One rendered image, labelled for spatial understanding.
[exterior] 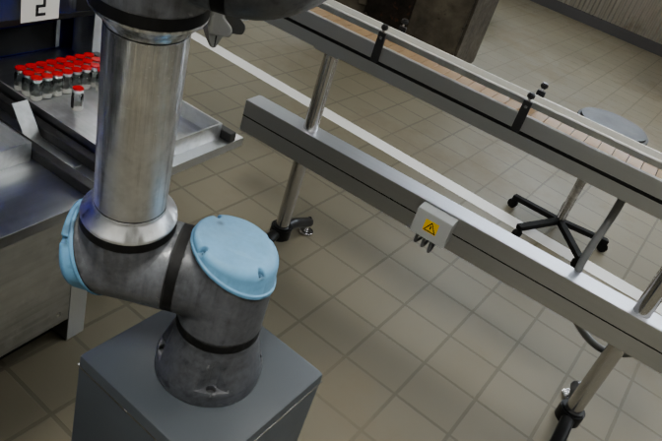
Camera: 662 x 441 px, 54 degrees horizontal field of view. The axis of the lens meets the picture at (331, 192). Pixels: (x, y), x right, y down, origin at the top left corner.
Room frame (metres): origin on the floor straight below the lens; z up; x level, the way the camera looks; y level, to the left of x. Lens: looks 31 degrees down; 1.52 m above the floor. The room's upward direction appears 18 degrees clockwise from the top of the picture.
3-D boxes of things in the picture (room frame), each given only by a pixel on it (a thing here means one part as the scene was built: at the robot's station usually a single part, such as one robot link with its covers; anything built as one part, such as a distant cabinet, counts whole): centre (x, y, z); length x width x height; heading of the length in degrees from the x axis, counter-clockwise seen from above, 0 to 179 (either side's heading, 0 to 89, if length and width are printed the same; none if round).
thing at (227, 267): (0.66, 0.10, 0.96); 0.13 x 0.12 x 0.14; 96
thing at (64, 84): (1.13, 0.55, 0.90); 0.18 x 0.02 x 0.05; 157
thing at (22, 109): (0.91, 0.48, 0.91); 0.14 x 0.03 x 0.06; 68
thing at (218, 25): (1.07, 0.27, 1.13); 0.06 x 0.03 x 0.09; 67
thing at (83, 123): (1.09, 0.45, 0.90); 0.34 x 0.26 x 0.04; 67
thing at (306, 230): (1.99, 0.13, 0.07); 0.50 x 0.08 x 0.14; 157
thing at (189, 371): (0.66, 0.09, 0.84); 0.15 x 0.15 x 0.10
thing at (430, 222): (1.72, -0.33, 0.50); 0.12 x 0.05 x 0.09; 67
